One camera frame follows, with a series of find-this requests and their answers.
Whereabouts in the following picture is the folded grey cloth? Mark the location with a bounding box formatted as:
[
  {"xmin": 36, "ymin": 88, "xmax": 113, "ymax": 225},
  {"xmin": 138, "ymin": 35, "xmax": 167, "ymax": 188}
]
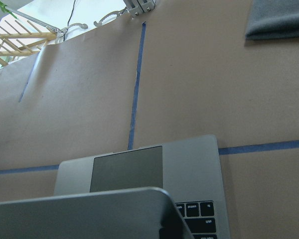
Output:
[{"xmin": 245, "ymin": 0, "xmax": 299, "ymax": 40}]

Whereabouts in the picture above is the wooden dish rack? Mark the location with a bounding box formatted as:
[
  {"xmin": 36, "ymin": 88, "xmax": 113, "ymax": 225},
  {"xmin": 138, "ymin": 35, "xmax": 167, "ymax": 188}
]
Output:
[{"xmin": 0, "ymin": 19, "xmax": 57, "ymax": 67}]

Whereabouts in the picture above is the aluminium frame post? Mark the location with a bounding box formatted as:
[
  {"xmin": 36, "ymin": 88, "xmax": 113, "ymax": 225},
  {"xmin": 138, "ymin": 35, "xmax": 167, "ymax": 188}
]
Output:
[{"xmin": 123, "ymin": 0, "xmax": 156, "ymax": 17}]

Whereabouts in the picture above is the grey laptop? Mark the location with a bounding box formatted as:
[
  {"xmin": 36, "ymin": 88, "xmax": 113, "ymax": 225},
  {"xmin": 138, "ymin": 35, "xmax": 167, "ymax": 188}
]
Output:
[{"xmin": 0, "ymin": 135, "xmax": 230, "ymax": 239}]

